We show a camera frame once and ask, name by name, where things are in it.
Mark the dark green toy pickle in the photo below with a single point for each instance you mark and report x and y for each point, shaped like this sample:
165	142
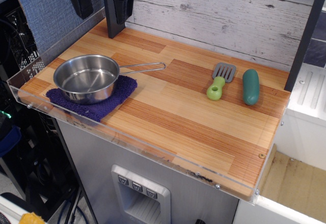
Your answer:
251	87

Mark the silver metal pot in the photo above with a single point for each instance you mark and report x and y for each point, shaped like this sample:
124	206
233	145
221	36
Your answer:
92	78

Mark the purple knitted cloth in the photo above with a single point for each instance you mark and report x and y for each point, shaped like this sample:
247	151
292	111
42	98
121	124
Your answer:
125	86

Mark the black plastic crate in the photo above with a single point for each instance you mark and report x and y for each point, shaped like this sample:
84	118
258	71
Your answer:
18	47

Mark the clear acrylic table guard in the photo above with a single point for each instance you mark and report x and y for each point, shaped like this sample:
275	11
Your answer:
169	117

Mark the silver toy fridge cabinet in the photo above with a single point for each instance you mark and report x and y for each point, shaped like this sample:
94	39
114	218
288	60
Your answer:
123	186

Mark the white toy sink counter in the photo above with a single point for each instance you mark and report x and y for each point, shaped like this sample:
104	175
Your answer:
293	189

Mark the dark grey left post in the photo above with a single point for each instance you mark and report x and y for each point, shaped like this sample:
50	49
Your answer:
113	28

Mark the dark grey post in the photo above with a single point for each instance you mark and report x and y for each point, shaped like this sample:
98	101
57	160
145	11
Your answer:
304	44
113	28

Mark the grey spatula with green handle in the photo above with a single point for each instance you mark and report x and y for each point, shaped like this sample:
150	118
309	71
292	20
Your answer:
222	74

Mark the dark grey right post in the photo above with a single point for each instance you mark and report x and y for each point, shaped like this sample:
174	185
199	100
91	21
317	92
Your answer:
304	44

